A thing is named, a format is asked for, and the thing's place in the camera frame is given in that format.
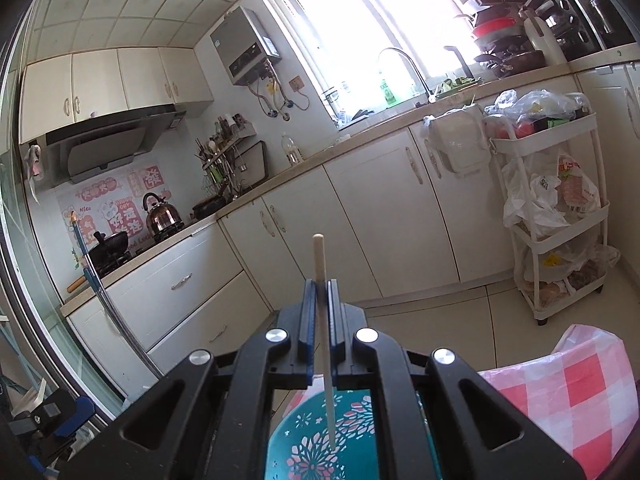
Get wooden chopstick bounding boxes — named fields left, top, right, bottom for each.
left=312, top=233, right=336, bottom=451

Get white hanging trash bin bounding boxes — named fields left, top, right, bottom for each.
left=422, top=104, right=491, bottom=176

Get grey wall water heater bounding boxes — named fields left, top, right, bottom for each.
left=209, top=6, right=282, bottom=86

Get white lower cabinets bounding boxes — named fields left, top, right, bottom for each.
left=62, top=58, right=640, bottom=391

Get steel kettle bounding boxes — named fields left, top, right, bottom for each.
left=142, top=192, right=184, bottom=238

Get clear plastic bottle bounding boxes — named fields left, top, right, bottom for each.
left=281, top=133, right=304, bottom=167

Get black range hood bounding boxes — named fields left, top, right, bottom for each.
left=43, top=104, right=186, bottom=186

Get teal perforated utensil basket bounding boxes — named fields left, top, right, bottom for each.
left=263, top=388, right=444, bottom=480

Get white thermos jug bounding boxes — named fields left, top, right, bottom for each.
left=520, top=8, right=567, bottom=66

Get utensil drying rack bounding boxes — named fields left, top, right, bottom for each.
left=196, top=114, right=269, bottom=202

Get white cabinets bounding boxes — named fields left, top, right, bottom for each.
left=62, top=58, right=640, bottom=391
left=18, top=48, right=214, bottom=144

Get white rolling storage cart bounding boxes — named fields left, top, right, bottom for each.
left=483, top=89, right=620, bottom=325

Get chrome kitchen faucet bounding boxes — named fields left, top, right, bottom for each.
left=380, top=47, right=435, bottom=107

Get red checkered plastic tablecloth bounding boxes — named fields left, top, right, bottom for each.
left=304, top=324, right=639, bottom=479

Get black wok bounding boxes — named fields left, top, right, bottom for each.
left=89, top=231, right=128, bottom=266

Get stacked pots and pans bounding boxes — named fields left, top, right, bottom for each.
left=458, top=3, right=547, bottom=79

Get white upper cabinets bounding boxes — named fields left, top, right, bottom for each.
left=18, top=48, right=214, bottom=144

